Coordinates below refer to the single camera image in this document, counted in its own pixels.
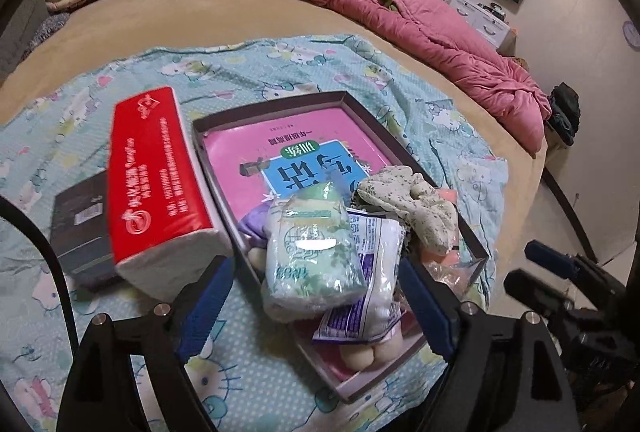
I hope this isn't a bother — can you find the pink quilt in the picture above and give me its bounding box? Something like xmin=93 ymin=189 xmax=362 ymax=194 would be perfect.
xmin=252 ymin=0 xmax=553 ymax=158

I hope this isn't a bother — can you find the floral sock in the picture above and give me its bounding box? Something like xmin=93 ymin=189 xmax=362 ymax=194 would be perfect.
xmin=357 ymin=166 xmax=458 ymax=255

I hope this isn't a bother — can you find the small green tissue pack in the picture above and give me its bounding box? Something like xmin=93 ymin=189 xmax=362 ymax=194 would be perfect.
xmin=262 ymin=192 xmax=368 ymax=323

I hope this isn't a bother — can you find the red tissue pack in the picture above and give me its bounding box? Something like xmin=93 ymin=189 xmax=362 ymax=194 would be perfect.
xmin=107 ymin=86 xmax=235 ymax=303

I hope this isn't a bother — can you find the dark shallow cardboard box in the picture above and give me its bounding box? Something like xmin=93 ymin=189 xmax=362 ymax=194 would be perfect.
xmin=191 ymin=90 xmax=492 ymax=405

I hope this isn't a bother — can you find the black bag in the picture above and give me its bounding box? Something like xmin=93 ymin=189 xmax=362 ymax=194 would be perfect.
xmin=547 ymin=82 xmax=582 ymax=147

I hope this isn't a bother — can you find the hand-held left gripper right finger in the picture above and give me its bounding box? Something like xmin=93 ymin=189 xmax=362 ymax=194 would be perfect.
xmin=399 ymin=257 xmax=581 ymax=432

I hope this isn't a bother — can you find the grey quilted headboard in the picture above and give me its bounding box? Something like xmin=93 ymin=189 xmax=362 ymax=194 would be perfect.
xmin=0 ymin=0 xmax=48 ymax=85

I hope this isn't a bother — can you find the white drawer cabinet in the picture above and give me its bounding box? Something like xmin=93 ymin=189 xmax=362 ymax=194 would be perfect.
xmin=447 ymin=0 xmax=516 ymax=53

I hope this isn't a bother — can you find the blue cartoon cat printed blanket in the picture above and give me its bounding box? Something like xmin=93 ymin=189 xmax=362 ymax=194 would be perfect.
xmin=0 ymin=33 xmax=511 ymax=432

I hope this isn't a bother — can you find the purple and white packet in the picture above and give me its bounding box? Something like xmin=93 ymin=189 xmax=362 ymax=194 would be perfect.
xmin=312 ymin=207 xmax=406 ymax=345

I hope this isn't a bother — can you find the dark speckled cloth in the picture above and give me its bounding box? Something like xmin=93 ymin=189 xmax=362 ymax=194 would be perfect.
xmin=27 ymin=12 xmax=71 ymax=48

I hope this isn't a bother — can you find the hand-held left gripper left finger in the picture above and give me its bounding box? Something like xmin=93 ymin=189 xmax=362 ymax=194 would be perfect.
xmin=57 ymin=254 xmax=236 ymax=432

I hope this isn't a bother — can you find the beige bed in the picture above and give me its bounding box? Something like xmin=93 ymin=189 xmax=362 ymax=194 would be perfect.
xmin=0 ymin=0 xmax=553 ymax=293

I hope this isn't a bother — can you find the purple cloth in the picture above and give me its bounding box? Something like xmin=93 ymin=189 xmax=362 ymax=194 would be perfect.
xmin=236 ymin=206 xmax=273 ymax=245

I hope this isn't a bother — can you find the black cable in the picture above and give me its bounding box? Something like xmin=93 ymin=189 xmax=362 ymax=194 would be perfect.
xmin=0 ymin=196 xmax=78 ymax=328

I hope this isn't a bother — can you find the wall clock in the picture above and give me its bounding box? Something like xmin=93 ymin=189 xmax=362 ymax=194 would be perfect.
xmin=622 ymin=19 xmax=640 ymax=53

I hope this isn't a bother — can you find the pink cloth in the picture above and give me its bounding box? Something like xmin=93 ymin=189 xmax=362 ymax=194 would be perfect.
xmin=420 ymin=189 xmax=481 ymax=298

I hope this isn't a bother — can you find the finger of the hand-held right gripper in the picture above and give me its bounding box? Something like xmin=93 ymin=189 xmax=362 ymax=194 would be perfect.
xmin=502 ymin=268 xmax=568 ymax=318
xmin=524 ymin=239 xmax=601 ymax=280

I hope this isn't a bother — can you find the pink picture book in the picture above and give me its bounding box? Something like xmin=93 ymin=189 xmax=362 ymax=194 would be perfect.
xmin=205 ymin=107 xmax=401 ymax=393

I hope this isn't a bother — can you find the dark blue box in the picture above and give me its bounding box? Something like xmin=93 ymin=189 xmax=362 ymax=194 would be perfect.
xmin=52 ymin=172 xmax=126 ymax=290

